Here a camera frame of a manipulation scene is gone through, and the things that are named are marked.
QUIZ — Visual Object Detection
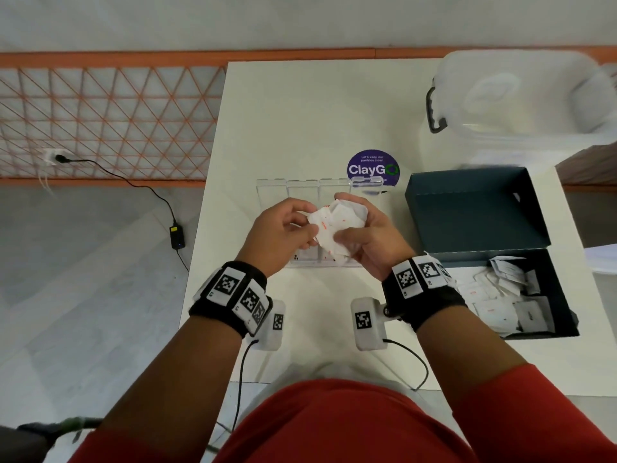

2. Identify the person's left hand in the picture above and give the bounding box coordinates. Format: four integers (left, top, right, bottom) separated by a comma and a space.
236, 197, 320, 278

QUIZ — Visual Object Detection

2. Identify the person's right hand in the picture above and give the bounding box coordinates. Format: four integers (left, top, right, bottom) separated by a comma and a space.
333, 192, 416, 281

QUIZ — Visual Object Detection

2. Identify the bunch of white sachets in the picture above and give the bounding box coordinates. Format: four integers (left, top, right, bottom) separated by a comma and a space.
307, 199, 369, 266

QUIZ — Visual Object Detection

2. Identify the person's right forearm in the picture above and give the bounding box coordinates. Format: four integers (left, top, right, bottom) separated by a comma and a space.
416, 304, 529, 411

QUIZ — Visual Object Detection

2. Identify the person's left forearm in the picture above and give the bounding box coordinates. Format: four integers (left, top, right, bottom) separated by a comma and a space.
98, 315, 243, 446

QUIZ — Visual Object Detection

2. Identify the clear acrylic organizer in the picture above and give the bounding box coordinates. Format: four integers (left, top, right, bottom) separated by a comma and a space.
255, 177, 387, 268

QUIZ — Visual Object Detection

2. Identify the round purple sticker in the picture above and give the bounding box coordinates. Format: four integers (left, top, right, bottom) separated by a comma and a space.
346, 149, 401, 187

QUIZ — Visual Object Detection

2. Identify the black left marker wristband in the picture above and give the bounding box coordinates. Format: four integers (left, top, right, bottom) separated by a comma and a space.
188, 260, 273, 339

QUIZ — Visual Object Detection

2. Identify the black marker wristband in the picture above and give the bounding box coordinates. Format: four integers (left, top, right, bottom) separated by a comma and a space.
188, 260, 273, 339
381, 255, 468, 332

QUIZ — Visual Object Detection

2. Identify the black right marker wristband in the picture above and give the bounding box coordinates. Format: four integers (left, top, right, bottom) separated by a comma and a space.
381, 255, 468, 332

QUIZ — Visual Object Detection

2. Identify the dark teal cardboard box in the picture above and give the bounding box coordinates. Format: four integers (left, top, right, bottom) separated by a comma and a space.
404, 166, 580, 340

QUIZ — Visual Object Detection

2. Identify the white cloth garment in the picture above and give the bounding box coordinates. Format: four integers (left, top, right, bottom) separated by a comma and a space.
238, 360, 437, 422

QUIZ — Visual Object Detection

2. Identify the pile of white sachets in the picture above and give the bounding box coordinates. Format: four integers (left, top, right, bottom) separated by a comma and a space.
451, 255, 556, 337

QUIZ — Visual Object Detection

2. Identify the red shirt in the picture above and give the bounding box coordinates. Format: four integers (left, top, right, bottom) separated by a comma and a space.
67, 363, 617, 463

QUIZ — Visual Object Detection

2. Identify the clear plastic storage container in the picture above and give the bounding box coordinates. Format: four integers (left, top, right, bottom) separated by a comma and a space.
425, 49, 617, 170

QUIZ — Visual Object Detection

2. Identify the orange lattice railing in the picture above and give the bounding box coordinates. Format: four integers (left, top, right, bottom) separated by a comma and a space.
0, 45, 617, 189

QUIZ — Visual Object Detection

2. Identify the brown wooden furniture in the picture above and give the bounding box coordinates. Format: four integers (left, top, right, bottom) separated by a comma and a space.
555, 141, 617, 186

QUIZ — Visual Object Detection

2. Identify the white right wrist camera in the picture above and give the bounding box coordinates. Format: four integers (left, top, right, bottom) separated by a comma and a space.
350, 297, 390, 352

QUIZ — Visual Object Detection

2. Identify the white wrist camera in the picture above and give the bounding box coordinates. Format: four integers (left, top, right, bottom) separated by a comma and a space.
246, 299, 286, 352
350, 297, 390, 352

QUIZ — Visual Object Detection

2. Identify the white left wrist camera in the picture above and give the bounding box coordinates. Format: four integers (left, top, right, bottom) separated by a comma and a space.
246, 299, 286, 352

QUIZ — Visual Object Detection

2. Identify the black right camera cable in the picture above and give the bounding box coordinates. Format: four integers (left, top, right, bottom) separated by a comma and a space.
383, 338, 430, 392

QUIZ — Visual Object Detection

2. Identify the black camera cable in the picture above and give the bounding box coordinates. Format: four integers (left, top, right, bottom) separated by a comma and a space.
231, 339, 259, 433
383, 338, 430, 392

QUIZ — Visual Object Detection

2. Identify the black left camera cable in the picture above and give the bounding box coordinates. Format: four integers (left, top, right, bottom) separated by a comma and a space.
231, 339, 259, 433

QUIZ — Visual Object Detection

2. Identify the black power cable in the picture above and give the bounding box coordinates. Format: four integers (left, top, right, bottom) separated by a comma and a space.
55, 155, 190, 274

